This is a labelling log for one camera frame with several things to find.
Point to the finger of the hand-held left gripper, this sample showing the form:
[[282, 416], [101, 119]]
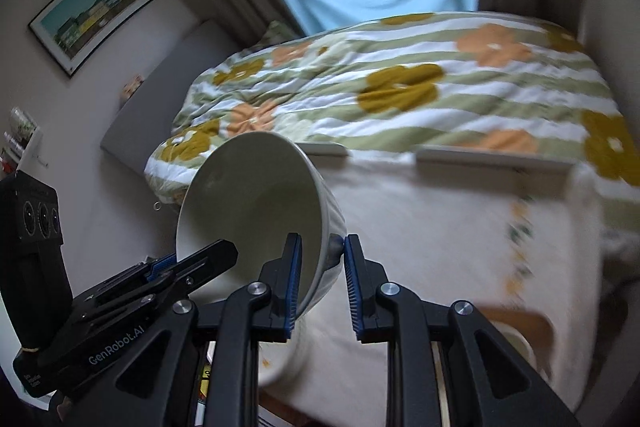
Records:
[[205, 262], [130, 279]]

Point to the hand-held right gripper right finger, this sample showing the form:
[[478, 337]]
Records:
[[352, 287]]

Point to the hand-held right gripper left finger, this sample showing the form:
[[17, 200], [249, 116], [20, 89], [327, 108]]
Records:
[[295, 287]]

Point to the white ribbed bowl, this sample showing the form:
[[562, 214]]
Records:
[[250, 207]]

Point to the large white plate yellow print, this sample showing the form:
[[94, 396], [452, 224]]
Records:
[[280, 357]]

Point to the white floral tablecloth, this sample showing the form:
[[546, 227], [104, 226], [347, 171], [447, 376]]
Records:
[[425, 232]]

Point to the white rectangular tray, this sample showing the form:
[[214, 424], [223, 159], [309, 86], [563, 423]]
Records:
[[327, 151], [495, 159]]

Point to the shelf with small items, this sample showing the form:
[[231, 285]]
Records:
[[20, 127]]

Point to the grey headboard panel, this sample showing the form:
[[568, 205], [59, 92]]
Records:
[[165, 97]]

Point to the white round bowl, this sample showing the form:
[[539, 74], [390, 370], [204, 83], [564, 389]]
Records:
[[520, 342]]

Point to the floral striped blanket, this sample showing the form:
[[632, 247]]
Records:
[[400, 117]]

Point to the small wall card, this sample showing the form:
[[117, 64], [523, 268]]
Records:
[[132, 86]]

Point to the framed wall picture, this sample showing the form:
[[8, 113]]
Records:
[[90, 14]]

